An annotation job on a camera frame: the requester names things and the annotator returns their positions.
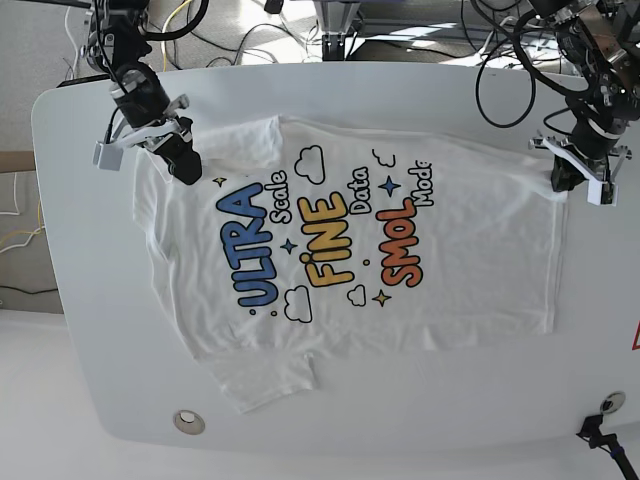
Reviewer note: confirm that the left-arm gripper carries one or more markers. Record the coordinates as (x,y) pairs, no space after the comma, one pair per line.
(593,145)

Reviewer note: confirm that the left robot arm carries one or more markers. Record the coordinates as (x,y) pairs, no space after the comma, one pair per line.
(601,40)

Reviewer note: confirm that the silver aluminium upright post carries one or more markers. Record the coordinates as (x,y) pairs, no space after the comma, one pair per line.
(340,23)

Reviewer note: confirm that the white printed T-shirt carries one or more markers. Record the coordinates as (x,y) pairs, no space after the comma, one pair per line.
(303,241)

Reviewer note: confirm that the silver table grommet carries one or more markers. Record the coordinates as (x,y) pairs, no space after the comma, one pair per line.
(189,422)

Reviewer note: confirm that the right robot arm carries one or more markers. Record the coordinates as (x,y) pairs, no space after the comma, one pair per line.
(118,35)

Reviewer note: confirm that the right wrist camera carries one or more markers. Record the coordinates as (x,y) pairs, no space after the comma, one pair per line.
(107,156)

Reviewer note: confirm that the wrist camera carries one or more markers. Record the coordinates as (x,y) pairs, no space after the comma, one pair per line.
(602,193)
(107,156)

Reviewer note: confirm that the red warning sticker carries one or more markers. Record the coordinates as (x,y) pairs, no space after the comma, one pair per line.
(636,341)

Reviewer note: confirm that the brown cardboard box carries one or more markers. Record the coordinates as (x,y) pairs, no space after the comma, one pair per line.
(17,161)

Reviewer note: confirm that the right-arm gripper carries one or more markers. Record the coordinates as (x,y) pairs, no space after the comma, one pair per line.
(147,118)

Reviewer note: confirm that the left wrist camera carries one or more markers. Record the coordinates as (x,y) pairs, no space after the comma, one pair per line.
(602,193)

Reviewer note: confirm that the black flat device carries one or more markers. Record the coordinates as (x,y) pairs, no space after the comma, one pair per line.
(83,80)

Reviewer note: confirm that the grey table grommet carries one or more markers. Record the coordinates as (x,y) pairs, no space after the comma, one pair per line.
(612,402)

